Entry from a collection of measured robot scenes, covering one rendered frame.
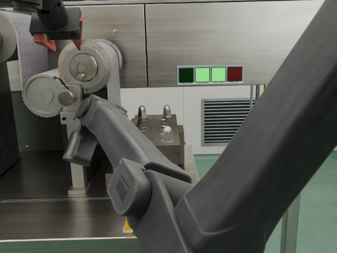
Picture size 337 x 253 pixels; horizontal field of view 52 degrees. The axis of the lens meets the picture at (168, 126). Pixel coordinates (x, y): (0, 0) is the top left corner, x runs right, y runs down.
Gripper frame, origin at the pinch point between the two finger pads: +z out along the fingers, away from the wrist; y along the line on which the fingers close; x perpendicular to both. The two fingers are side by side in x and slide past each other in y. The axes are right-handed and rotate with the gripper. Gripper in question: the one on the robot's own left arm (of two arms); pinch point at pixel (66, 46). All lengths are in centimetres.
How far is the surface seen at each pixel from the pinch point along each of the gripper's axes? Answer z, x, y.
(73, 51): 10.8, 7.0, -1.8
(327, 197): 223, 14, 154
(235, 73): 43, 19, 49
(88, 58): 11.1, 4.8, 2.2
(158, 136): 32.1, -9.8, 20.1
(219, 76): 44, 19, 43
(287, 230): 105, -28, 78
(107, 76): 16.0, 2.0, 6.6
